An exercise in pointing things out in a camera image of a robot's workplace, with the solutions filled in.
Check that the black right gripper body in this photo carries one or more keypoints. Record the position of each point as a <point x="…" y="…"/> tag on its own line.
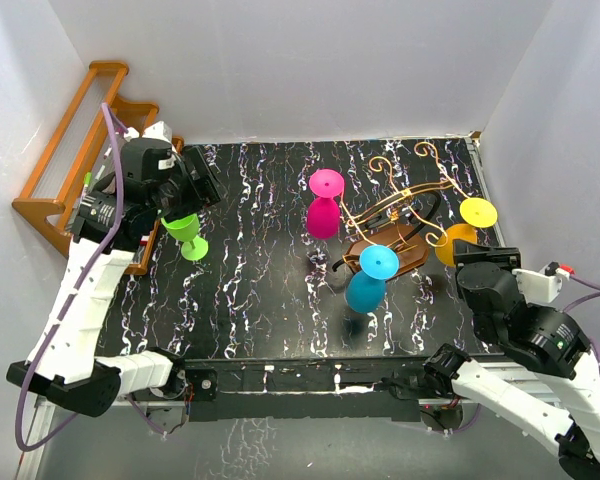
<point x="481" y="331"/>

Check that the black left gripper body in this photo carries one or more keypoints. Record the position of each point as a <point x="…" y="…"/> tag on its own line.
<point x="177" y="196"/>

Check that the orange wine glass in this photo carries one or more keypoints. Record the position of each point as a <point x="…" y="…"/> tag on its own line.
<point x="476" y="213"/>

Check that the green wine glass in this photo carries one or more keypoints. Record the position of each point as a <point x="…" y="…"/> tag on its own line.
<point x="186" y="230"/>

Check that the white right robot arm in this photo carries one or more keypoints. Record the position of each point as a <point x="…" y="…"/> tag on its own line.
<point x="569" y="431"/>

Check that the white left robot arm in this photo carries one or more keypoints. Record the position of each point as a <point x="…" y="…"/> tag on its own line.
<point x="63" y="366"/>

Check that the blue wine glass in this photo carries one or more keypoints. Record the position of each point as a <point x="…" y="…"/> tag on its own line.
<point x="367" y="288"/>

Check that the pink wine glass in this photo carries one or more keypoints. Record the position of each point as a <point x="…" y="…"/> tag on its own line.
<point x="323" y="217"/>

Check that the wooden tiered shelf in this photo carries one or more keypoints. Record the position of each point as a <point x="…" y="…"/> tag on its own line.
<point x="76" y="148"/>

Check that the gold wire wine glass rack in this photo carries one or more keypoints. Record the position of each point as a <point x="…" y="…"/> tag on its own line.
<point x="403" y="221"/>

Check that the aluminium frame rail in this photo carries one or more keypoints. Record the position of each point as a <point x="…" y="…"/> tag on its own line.
<point x="331" y="387"/>

